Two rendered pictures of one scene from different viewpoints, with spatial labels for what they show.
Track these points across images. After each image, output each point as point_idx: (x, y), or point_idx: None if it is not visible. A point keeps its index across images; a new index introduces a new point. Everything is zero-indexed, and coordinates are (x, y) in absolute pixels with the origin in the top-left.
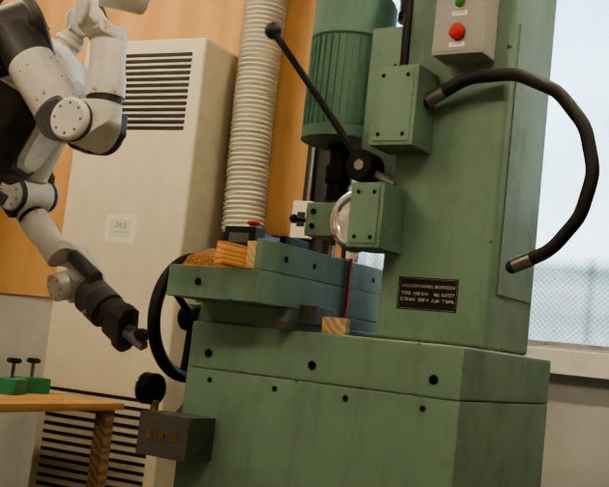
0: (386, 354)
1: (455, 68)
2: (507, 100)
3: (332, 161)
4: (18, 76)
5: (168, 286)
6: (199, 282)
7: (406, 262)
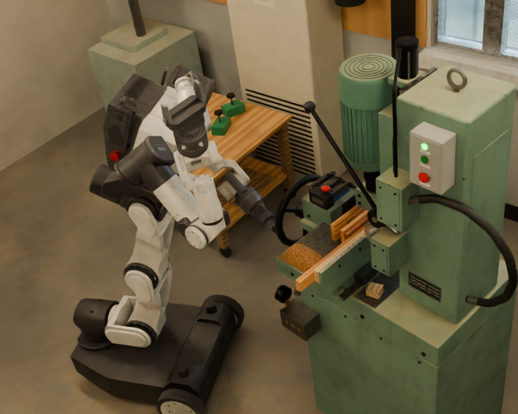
0: (398, 331)
1: None
2: None
3: None
4: (159, 200)
5: (278, 268)
6: (293, 275)
7: (411, 266)
